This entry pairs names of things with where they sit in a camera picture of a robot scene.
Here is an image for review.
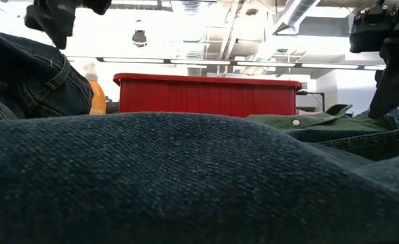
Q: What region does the green button shirt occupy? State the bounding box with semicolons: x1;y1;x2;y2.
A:
246;104;399;133

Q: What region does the red plastic bin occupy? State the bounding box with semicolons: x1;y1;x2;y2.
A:
113;73;303;119

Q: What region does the black metal stand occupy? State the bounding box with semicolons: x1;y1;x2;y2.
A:
296;89;326;113

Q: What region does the black ceiling-mounted device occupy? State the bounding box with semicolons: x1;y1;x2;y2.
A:
131;28;149;48

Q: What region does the orange spray bottle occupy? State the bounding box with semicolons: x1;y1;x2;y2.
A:
83;62;107;115

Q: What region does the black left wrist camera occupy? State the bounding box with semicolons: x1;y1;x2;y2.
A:
82;0;113;16

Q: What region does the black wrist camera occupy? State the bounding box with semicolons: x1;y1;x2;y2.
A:
82;0;113;16
349;2;390;54

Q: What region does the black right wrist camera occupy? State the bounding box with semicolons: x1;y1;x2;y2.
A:
349;2;390;54

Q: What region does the silver ceiling duct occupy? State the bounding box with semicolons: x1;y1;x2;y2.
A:
272;0;322;35

